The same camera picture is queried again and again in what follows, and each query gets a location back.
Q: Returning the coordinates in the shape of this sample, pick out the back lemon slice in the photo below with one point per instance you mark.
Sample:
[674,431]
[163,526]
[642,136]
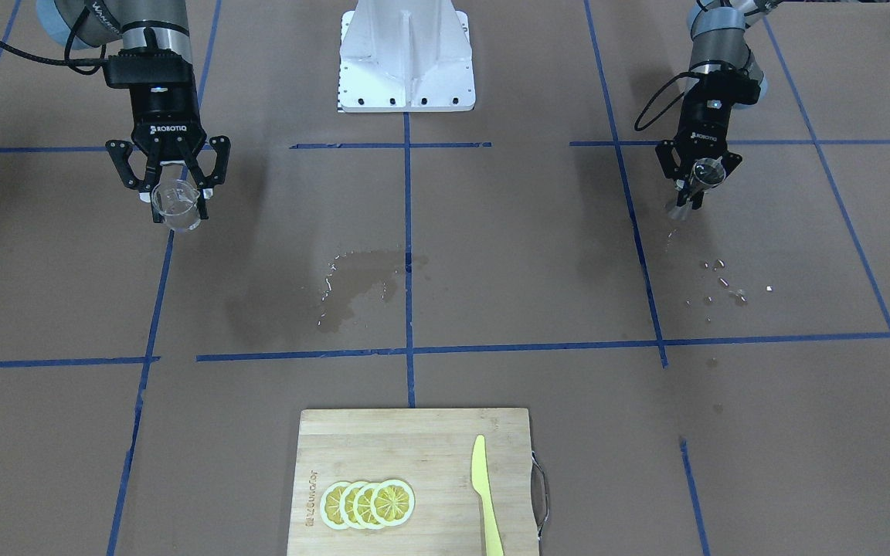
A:
[331,506]

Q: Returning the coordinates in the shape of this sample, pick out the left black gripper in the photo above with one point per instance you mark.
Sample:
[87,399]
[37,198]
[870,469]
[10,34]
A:
[701,125]

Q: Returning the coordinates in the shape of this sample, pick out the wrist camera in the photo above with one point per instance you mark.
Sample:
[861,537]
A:
[128,70]
[730,88]

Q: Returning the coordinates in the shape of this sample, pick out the steel jigger measuring cup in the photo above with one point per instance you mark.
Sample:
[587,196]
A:
[705,174]

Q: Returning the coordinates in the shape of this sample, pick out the yellow plastic knife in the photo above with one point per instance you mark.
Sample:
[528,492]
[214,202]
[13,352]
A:
[480,478]

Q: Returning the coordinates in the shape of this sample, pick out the clear glass cup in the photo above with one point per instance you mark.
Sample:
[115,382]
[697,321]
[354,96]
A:
[175,204]

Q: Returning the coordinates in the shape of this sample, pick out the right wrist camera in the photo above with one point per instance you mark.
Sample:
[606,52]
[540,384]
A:
[128,70]

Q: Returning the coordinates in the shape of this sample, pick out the bamboo cutting board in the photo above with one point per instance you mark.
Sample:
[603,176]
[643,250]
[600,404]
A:
[431,450]

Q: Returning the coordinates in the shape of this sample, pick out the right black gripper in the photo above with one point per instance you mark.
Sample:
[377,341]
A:
[164,117]

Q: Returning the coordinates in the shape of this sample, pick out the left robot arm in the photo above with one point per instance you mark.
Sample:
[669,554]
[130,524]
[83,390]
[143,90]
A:
[717,30]

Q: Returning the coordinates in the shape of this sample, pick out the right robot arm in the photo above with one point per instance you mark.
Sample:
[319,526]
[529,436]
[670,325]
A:
[140,26]

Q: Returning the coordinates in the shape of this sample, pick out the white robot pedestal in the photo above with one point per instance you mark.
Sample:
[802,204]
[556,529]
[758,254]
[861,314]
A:
[405,56]

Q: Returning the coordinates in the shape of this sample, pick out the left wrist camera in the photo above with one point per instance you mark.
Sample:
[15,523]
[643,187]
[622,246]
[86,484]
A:
[730,88]

